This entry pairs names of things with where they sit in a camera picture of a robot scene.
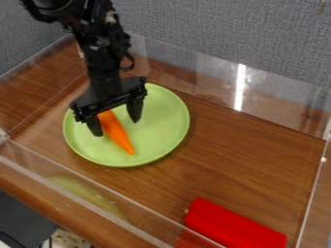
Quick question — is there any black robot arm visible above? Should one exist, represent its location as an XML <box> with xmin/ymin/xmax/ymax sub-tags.
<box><xmin>19</xmin><ymin>0</ymin><xmax>146</xmax><ymax>137</ymax></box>

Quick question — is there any clear acrylic enclosure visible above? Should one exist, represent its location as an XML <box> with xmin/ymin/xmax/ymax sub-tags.
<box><xmin>0</xmin><ymin>37</ymin><xmax>331</xmax><ymax>248</ymax></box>

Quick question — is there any red cloth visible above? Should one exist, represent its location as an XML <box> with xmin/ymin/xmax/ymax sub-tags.
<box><xmin>184</xmin><ymin>198</ymin><xmax>286</xmax><ymax>248</ymax></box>

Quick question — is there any light green plate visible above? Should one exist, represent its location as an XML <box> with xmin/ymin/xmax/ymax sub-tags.
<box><xmin>61</xmin><ymin>83</ymin><xmax>189</xmax><ymax>168</ymax></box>

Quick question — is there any orange toy carrot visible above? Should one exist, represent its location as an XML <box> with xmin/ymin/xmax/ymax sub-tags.
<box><xmin>98</xmin><ymin>110</ymin><xmax>134</xmax><ymax>155</ymax></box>

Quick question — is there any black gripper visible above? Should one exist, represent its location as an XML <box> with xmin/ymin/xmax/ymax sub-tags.
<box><xmin>67</xmin><ymin>64</ymin><xmax>148</xmax><ymax>138</ymax></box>

